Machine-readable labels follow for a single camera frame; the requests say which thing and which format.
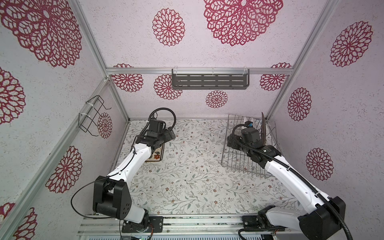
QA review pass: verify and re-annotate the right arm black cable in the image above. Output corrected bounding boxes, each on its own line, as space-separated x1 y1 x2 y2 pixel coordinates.
231 123 354 240

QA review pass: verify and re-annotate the grey wall shelf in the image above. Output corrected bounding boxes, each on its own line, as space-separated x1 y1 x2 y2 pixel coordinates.
171 69 250 90

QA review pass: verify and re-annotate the wire dish rack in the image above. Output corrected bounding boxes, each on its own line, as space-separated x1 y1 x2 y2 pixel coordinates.
221 114 281 179

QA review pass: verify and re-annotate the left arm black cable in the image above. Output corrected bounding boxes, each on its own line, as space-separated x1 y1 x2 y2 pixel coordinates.
70 107 177 220

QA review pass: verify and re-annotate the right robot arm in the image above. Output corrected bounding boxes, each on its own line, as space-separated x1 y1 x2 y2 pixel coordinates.
227 121 353 240

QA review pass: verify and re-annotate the black square plate yellow rim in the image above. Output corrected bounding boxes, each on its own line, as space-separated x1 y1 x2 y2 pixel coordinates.
261 113 267 146

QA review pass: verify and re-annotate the black wire wall basket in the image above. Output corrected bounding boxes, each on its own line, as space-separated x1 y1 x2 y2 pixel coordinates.
78 95 113 139

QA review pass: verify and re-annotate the black square floral plate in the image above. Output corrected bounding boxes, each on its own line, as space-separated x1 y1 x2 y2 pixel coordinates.
146 144 164 162

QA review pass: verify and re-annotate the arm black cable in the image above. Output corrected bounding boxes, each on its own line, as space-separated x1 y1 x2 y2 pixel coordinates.
70 107 177 220
231 123 354 240

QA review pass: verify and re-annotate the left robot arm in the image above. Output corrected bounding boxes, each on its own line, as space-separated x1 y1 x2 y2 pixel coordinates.
93 119 176 225

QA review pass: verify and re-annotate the aluminium mounting rail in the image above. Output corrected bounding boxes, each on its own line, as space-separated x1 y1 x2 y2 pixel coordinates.
77 212 301 237

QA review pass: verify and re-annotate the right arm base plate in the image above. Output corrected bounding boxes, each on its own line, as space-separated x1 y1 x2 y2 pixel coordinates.
242 215 286 232

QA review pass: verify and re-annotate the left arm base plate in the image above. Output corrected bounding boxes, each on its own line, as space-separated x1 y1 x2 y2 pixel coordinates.
122 216 164 234

